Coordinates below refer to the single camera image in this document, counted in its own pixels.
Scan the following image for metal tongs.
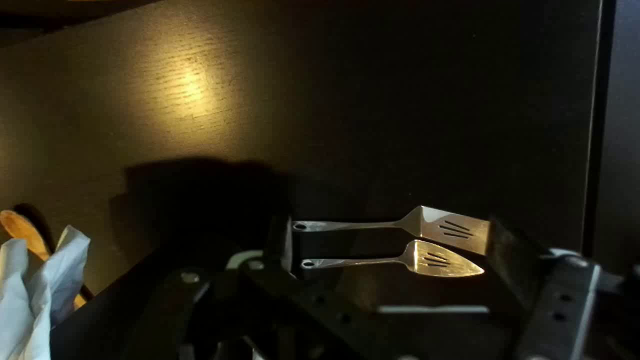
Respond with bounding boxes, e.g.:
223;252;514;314
299;237;488;279

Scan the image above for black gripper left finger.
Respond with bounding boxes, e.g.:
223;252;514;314
179;216;349;360

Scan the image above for square slotted metal spatula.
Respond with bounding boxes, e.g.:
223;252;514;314
291;203;496;257

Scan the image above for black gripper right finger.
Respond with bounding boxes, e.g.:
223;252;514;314
492;222;608;360

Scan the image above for white cloth towel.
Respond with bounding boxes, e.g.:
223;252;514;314
0;224;94;360

